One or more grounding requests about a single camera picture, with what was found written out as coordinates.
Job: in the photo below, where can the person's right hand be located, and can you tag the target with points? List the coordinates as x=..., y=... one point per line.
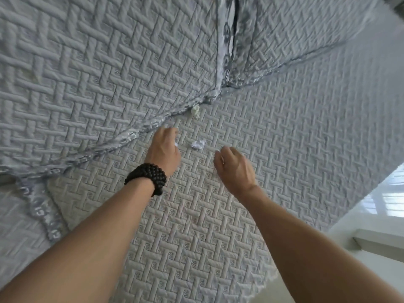
x=235, y=171

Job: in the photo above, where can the person's left hand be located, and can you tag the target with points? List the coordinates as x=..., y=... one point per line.
x=162, y=154

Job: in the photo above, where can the person's left fingers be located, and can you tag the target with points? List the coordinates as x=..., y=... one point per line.
x=165, y=134

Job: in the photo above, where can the person's right thumb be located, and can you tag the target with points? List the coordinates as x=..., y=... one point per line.
x=217, y=162

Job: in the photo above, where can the person's right forearm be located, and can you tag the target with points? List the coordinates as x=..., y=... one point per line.
x=309, y=255

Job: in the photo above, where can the person's left forearm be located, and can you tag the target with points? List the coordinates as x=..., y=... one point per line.
x=85, y=242

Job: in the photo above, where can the crumpled white wrapper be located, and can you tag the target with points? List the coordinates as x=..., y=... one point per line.
x=198, y=143

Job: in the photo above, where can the crumpled white tissue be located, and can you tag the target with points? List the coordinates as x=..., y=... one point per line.
x=196, y=112

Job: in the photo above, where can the quilted grey sofa seat cover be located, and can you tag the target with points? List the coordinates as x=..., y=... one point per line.
x=284, y=129

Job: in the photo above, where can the large quilted grey back cushion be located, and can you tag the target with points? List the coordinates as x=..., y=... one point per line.
x=94, y=69

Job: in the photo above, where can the narrow quilted grey back cushion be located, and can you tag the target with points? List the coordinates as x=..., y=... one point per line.
x=284, y=31

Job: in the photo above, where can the quilted grey armrest cover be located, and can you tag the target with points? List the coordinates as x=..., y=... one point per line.
x=22, y=224

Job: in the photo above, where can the white ledge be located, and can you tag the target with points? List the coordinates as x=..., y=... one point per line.
x=378, y=242

